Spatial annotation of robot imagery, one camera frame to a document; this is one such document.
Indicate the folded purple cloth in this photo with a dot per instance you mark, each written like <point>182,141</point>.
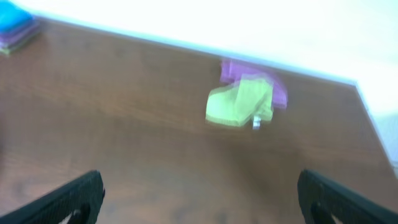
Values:
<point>20,34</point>

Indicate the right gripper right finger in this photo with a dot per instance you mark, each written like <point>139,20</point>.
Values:
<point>323,201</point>

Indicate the folded green cloth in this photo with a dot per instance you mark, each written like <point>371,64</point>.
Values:
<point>7,50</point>

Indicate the crumpled purple cloth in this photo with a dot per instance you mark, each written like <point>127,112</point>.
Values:
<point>233,71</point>

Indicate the green cloth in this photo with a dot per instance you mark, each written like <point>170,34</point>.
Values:
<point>7,50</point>
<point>236,104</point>

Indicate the blue microfiber cloth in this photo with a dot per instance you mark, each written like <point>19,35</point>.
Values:
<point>12,16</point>

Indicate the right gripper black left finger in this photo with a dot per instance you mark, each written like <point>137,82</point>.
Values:
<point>79,200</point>

